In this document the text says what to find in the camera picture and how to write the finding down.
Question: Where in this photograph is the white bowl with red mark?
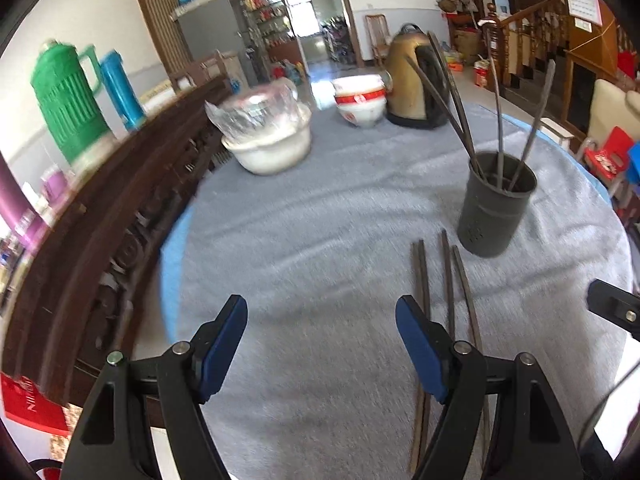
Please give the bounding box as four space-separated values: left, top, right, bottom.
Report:
337 99 387 128

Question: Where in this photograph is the blue thermos flask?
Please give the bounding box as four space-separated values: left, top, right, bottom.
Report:
100 50 147 132

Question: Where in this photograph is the white plastic basin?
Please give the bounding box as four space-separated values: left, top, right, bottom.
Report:
221 105 312 177

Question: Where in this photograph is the purple thermos flask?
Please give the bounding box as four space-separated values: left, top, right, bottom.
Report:
0 152 53 256

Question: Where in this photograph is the black cable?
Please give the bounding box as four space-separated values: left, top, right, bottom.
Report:
580 372 640 461

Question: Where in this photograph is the small white stool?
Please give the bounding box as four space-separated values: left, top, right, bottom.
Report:
537 117 575 148

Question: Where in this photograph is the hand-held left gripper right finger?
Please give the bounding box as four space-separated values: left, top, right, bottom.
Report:
395 295 583 480

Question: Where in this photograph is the white bowl with red band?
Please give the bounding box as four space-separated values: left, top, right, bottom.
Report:
334 89 388 108

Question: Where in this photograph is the clear plastic bag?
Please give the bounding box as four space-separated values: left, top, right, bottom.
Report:
205 78 301 141

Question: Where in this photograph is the tall-backed wooden chair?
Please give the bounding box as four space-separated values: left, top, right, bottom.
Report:
364 13 391 66

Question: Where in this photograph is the grey refrigerator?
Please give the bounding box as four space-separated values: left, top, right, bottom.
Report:
172 0 266 86

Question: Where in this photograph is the gold electric kettle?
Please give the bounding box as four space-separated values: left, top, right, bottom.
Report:
384 23 451 129

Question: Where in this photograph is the wooden stair railing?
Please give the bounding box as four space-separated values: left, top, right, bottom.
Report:
480 0 568 88

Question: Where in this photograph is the red paper bag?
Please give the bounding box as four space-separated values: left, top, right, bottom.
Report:
0 372 71 436

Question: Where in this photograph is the dark wooden chopstick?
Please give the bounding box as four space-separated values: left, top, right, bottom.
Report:
419 239 434 466
489 56 506 188
426 31 483 176
410 241 426 476
451 245 493 466
507 59 557 193
440 229 457 343
404 55 486 181

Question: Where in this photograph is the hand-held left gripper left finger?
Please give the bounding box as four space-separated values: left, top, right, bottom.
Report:
61 294 249 480

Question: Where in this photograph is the light blue table cover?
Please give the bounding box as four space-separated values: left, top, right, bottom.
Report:
159 112 613 346

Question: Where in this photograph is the cream armchair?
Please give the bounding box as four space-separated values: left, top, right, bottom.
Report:
587 79 640 141

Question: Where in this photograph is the red child chair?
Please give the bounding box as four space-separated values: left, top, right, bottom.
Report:
582 126 633 196

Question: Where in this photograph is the green thermos flask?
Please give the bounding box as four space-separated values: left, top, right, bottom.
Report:
31 40 113 166

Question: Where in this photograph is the grey tablecloth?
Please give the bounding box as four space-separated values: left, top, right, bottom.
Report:
165 102 633 480

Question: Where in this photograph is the brown wooden door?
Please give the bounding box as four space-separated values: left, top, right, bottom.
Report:
128 0 196 76

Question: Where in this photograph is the dark grey chopstick holder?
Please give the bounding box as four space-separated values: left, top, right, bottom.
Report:
457 151 537 259

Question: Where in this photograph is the small white cardboard box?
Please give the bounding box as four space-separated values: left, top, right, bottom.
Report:
140 80 176 106

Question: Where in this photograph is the carved dark wooden sideboard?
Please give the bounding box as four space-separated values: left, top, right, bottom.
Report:
0 72 236 406

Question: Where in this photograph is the brown wooden chair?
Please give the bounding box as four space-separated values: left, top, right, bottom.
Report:
167 51 241 96

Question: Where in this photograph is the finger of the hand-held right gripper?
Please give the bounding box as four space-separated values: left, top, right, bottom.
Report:
586 278 640 341

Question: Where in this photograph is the white box with blue print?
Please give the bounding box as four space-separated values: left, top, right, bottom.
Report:
220 50 251 88

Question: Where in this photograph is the purple cup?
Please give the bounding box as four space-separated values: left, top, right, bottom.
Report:
42 167 71 201

